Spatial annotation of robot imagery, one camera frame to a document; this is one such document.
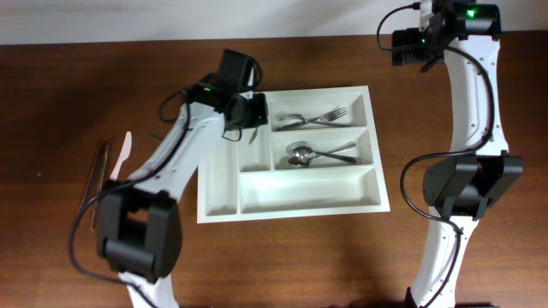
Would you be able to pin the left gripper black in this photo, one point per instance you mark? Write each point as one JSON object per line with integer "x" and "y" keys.
{"x": 253, "y": 135}

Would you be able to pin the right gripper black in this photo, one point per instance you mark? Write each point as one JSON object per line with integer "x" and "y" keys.
{"x": 428, "y": 65}

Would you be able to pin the steel teaspoon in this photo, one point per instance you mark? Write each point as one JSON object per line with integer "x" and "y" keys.
{"x": 254, "y": 135}
{"x": 155, "y": 137}

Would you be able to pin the steel tablespoon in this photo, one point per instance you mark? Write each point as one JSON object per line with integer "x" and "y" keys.
{"x": 303, "y": 155}
{"x": 292, "y": 146}

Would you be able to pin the steel kitchen tongs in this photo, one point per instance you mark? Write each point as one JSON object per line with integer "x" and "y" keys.
{"x": 96, "y": 177}

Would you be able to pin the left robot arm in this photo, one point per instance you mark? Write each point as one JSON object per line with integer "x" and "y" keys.
{"x": 139, "y": 226}

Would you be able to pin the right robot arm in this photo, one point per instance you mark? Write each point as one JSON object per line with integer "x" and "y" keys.
{"x": 477, "y": 170}

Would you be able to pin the white plastic cutlery tray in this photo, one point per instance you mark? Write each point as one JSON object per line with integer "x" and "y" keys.
{"x": 242, "y": 182}

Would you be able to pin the pink plastic knife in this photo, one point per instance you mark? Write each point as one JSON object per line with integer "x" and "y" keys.
{"x": 123, "y": 155}

